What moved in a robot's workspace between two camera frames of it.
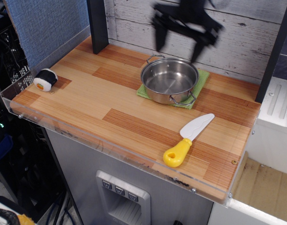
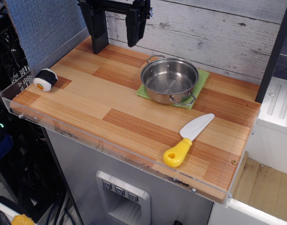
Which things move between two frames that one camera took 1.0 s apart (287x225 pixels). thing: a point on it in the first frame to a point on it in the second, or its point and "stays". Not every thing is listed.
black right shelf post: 274,57 stays
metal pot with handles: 169,80 stays
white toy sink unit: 264,194 stays
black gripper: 190,19 to 94,12
